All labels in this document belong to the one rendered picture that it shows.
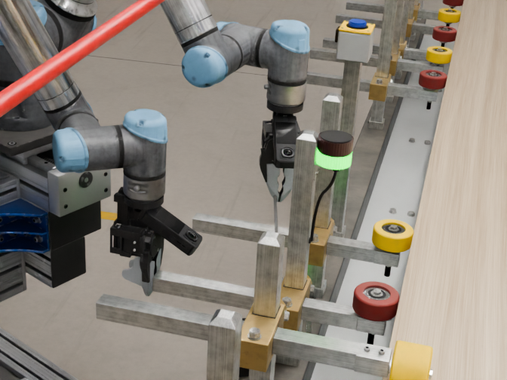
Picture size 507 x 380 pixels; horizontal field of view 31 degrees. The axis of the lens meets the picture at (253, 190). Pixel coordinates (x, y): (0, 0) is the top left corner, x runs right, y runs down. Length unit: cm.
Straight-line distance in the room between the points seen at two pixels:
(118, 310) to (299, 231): 37
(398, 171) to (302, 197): 122
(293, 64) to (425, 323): 53
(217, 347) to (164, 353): 181
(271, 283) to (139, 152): 35
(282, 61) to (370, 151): 102
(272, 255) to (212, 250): 215
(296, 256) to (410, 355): 37
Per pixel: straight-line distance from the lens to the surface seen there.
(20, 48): 162
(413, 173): 279
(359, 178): 253
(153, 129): 157
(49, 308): 320
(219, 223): 192
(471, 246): 185
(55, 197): 183
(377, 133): 285
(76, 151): 156
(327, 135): 156
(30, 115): 189
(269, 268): 138
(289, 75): 174
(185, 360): 295
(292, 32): 171
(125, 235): 167
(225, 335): 115
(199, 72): 164
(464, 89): 270
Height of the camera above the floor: 177
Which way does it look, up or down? 26 degrees down
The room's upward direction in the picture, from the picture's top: 3 degrees clockwise
